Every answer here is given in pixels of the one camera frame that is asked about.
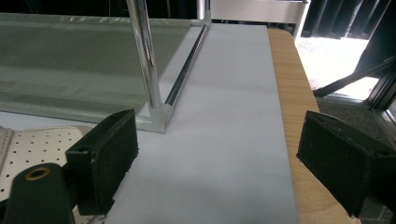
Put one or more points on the black stand foot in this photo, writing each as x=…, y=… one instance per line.
x=342, y=82

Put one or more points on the grey chrome shoe rack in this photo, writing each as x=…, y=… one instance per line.
x=77, y=62

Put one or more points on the dark curtain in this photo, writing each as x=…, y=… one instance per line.
x=336, y=15

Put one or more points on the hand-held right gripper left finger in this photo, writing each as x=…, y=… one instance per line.
x=102, y=161

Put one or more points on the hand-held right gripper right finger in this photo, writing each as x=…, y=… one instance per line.
x=336, y=161

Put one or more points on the white yellow sneaker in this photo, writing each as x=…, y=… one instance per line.
x=40, y=143

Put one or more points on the pale grey table mat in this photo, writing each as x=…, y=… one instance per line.
x=224, y=124

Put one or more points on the white desk frame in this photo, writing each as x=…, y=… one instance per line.
x=255, y=11

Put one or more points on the wooden table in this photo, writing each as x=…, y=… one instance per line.
x=292, y=93

